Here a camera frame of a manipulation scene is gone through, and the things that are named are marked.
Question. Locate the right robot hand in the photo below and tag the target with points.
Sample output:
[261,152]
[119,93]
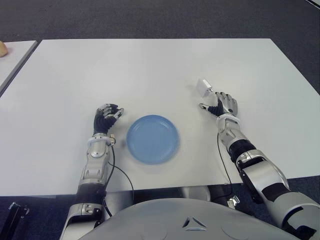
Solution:
[228,105]

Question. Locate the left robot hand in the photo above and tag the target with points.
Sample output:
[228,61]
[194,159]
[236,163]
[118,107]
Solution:
[102,122]

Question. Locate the white charger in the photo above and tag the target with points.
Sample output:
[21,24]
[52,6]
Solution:
[202,87]

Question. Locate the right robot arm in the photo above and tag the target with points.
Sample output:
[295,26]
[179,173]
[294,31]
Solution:
[265,175]

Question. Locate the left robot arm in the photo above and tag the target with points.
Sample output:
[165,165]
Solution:
[96,150]

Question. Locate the blue round plate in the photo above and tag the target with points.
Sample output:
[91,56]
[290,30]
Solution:
[153,139]

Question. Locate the grey left robot leg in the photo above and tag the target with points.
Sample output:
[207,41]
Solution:
[120,202]

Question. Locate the grey robot leg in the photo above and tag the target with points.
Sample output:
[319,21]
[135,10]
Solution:
[195,193]
[120,202]

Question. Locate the grey right robot leg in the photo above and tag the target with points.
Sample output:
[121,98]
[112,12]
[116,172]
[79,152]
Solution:
[195,193]

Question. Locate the white side table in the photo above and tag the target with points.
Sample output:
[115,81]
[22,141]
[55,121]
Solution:
[15,62]

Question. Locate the grey robot torso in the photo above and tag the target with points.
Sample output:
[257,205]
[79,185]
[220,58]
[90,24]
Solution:
[162,220]

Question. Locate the beige round object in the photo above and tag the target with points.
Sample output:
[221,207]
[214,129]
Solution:
[3,48]

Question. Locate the black stand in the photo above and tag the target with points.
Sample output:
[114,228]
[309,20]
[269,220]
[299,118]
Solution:
[13,220]

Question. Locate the metal clip bracket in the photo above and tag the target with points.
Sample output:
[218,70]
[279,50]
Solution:
[233,201]

